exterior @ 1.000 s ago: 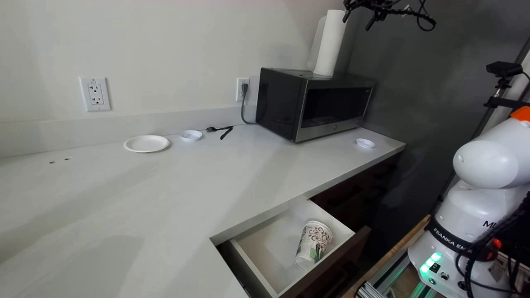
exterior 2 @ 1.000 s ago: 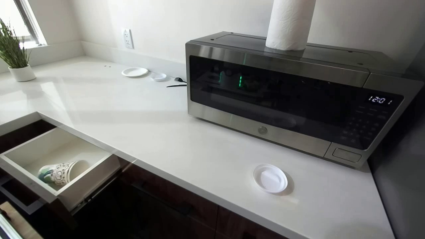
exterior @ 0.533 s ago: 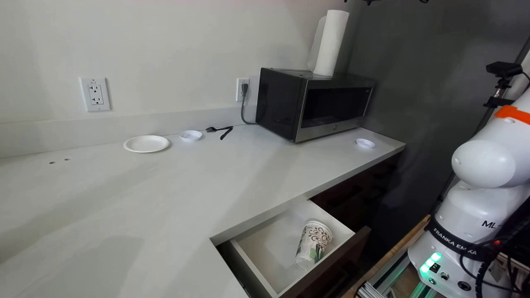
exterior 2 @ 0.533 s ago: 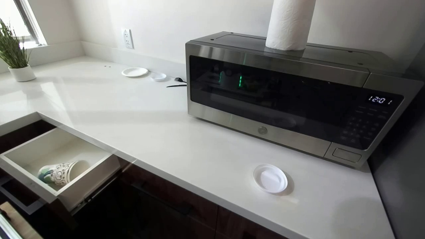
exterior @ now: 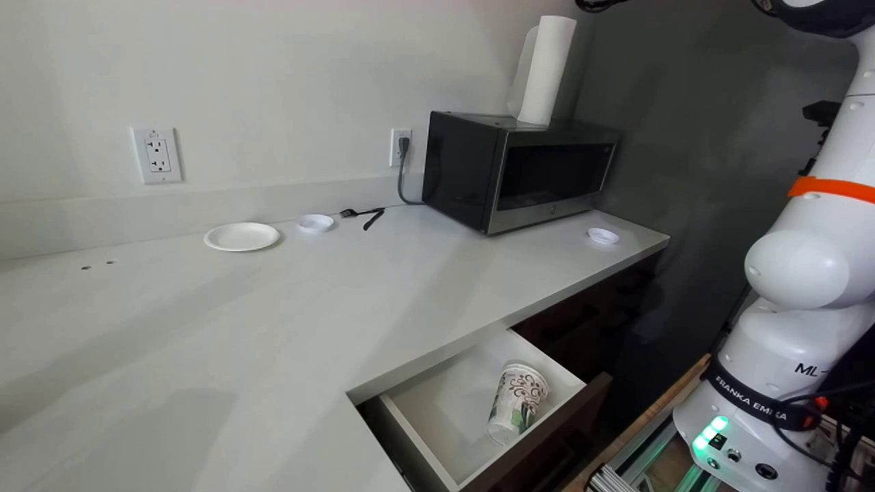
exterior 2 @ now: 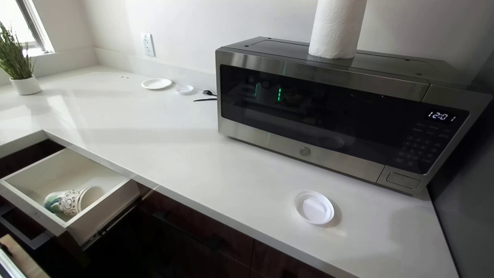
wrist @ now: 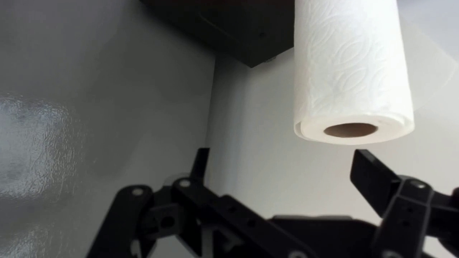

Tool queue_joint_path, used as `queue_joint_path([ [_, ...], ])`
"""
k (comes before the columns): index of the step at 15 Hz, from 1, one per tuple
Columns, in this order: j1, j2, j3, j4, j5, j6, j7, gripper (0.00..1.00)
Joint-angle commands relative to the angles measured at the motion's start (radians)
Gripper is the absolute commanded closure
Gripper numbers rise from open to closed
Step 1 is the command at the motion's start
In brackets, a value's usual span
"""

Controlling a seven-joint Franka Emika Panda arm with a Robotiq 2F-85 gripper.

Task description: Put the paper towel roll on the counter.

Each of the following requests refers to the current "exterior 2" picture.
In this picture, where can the white paper towel roll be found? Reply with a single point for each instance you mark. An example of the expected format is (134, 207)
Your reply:
(336, 27)

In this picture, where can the microwave door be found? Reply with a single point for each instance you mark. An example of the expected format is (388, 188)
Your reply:
(308, 116)

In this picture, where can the clear plastic lid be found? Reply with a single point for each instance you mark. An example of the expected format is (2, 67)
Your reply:
(184, 89)

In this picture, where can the white plastic lid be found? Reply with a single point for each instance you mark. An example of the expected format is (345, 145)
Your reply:
(314, 208)

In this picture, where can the stainless steel microwave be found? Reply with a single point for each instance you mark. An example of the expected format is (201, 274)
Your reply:
(347, 112)

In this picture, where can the white plate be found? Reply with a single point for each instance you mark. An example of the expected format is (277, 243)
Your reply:
(156, 83)

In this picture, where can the dark cabinet door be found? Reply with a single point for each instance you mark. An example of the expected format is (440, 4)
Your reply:
(285, 262)
(193, 239)

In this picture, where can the patterned paper cup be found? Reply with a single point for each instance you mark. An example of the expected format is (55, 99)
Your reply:
(73, 200)

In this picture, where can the white drawer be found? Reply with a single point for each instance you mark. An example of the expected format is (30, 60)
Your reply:
(69, 193)

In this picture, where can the dark refrigerator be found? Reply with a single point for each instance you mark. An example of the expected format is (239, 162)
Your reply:
(467, 200)

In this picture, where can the green plant in white pot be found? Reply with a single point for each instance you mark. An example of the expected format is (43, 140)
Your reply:
(18, 65)

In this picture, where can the window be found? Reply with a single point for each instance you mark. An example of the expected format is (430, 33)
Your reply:
(23, 23)

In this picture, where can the white wall socket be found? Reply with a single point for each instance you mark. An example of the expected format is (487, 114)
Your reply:
(148, 44)

